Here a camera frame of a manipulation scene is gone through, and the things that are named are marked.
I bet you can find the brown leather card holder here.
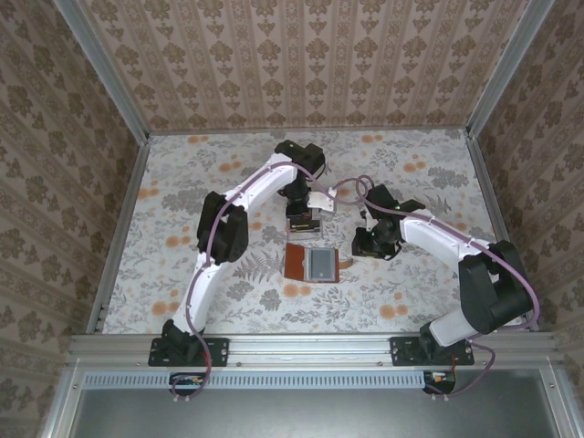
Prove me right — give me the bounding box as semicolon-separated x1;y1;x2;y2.
283;242;356;286

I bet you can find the black controller board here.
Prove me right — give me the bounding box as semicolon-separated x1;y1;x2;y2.
422;370;458;396
168;371;207;397

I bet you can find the grey metal panel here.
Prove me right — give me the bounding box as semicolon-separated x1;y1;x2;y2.
72;387;556;438

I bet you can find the thin aluminium rail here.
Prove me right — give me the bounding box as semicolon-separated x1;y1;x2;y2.
148;126;471;137

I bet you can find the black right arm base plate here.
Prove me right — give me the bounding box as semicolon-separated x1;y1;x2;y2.
390;336;475;368

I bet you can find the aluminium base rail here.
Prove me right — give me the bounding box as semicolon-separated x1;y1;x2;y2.
68;332;560;367

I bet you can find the aluminium side rail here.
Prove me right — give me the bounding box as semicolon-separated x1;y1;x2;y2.
464;131;539;332
86;134;151;337

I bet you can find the grey slotted cable duct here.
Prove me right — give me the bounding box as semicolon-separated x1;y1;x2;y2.
84;370;428;390

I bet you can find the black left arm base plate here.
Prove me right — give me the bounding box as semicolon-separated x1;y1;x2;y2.
148;336;230;368

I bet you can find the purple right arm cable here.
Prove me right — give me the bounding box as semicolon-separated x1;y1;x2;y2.
330;176;542;403

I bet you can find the aluminium corner post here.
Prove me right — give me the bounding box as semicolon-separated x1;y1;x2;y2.
465;0;558;141
51;0;151;143

